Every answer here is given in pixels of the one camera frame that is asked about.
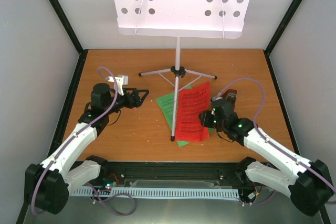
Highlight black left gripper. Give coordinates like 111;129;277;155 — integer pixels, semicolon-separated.
105;88;150;114

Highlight red sheet music page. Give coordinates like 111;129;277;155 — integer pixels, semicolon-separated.
175;82;211;143

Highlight green sheet music page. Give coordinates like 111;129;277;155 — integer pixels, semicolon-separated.
156;92;215;147

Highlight brown wooden metronome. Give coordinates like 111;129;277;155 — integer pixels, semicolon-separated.
220;89;237;110

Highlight white tripod music stand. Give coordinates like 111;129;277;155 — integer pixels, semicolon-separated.
108;0;258;142

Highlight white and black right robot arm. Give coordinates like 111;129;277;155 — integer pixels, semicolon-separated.
198;99;335;216

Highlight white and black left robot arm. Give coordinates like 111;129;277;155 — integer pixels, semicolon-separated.
24;83;149;214

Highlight small green circuit board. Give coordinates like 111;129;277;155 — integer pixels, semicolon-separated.
105;181;119;190

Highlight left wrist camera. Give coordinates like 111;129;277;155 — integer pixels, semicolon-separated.
106;74;129;96

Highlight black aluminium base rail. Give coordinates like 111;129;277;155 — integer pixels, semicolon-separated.
70;161;266;189

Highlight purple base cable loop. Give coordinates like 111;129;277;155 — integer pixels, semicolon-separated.
86;182;136;216

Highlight light blue slotted cable duct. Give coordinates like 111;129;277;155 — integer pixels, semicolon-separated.
70;185;240;200

